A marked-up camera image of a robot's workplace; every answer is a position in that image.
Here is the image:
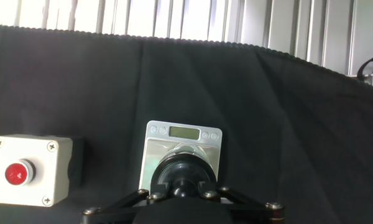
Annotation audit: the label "black cloth with blue print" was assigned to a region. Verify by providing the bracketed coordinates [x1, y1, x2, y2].
[0, 24, 373, 224]

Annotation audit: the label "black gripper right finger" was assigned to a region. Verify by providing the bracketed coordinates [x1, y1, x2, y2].
[198, 182, 286, 224]

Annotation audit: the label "black jar lid with knob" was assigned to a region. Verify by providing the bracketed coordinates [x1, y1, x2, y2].
[150, 153, 218, 198]

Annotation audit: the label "clear glass jar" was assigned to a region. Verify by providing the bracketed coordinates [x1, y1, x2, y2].
[161, 142, 212, 162]

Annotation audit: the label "black cable loop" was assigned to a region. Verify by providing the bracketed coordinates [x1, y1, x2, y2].
[356, 56, 373, 82]

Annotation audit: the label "white box with red button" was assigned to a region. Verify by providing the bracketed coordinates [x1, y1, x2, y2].
[0, 134, 85, 208]

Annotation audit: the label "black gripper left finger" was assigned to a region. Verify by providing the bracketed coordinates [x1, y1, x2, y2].
[80, 183, 167, 224]

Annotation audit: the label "silver digital scale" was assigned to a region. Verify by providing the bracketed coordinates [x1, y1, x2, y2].
[138, 120, 224, 192]

